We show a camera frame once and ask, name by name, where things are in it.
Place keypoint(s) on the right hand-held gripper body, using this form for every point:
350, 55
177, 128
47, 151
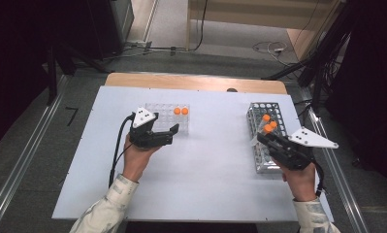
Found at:
294, 155

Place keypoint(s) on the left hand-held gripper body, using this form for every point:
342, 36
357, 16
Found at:
145, 139

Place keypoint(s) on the clear acrylic test tube rack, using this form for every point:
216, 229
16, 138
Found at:
162, 113

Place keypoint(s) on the orange-capped clear test tube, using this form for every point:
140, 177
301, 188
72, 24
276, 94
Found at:
266, 117
273, 124
267, 128
184, 111
177, 111

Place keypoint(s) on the metal test tube rack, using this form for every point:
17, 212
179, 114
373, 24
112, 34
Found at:
262, 161

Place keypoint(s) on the person's left hand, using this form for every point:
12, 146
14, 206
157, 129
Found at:
136, 161

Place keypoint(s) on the person's right hand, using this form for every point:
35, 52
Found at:
302, 184

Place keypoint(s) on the black round table grommet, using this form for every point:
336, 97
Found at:
232, 90

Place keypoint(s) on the grey power strip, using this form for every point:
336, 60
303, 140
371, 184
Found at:
139, 43

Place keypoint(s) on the black cabinet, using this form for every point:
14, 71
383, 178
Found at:
107, 26

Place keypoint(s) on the dark curtain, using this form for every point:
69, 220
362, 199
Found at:
375, 81

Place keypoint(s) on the black metal stand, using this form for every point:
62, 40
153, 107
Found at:
52, 74

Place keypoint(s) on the light wooden cabinet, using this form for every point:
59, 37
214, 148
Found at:
246, 21

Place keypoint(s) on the aluminium floor rail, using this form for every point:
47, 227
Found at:
23, 155
346, 194

